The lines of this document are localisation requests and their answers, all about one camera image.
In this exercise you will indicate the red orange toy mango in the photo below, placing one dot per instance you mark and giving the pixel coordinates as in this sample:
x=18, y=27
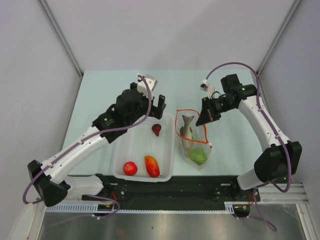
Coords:
x=152, y=166

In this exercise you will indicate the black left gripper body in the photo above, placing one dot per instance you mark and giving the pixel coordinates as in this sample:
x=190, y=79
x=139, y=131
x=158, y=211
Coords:
x=144, y=105

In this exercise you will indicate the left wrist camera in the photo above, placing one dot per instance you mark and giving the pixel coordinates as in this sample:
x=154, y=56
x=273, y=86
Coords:
x=146, y=84

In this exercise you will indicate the aluminium frame rail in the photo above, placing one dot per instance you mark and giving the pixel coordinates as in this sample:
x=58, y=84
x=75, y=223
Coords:
x=53, y=23

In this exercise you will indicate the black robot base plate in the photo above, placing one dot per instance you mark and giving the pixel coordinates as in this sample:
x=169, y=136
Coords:
x=180, y=193

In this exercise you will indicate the clear zip top bag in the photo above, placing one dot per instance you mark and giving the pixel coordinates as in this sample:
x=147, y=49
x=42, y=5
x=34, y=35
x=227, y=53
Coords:
x=199, y=134

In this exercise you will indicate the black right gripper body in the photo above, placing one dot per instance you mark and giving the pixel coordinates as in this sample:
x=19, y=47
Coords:
x=214, y=107

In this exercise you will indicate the white slotted cable duct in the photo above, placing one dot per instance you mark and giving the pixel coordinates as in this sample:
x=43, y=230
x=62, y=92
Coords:
x=73, y=208

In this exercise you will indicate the dark red toy fruit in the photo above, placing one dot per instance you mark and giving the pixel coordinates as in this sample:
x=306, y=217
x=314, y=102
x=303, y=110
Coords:
x=156, y=128

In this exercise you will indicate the white perforated plastic basket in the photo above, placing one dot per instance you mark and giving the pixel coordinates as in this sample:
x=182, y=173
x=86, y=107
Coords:
x=140, y=141

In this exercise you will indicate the grey toy fish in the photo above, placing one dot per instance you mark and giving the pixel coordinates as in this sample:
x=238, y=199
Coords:
x=187, y=134

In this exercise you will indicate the red toy apple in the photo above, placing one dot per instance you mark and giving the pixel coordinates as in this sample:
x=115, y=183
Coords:
x=130, y=168

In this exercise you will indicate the green custard apple toy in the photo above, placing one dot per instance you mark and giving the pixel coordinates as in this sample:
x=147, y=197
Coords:
x=198, y=156

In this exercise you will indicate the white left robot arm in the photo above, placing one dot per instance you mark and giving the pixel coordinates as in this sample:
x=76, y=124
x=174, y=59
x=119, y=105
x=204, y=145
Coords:
x=132, y=107

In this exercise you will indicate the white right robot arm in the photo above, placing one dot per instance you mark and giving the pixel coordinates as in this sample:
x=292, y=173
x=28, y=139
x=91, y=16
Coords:
x=280, y=156

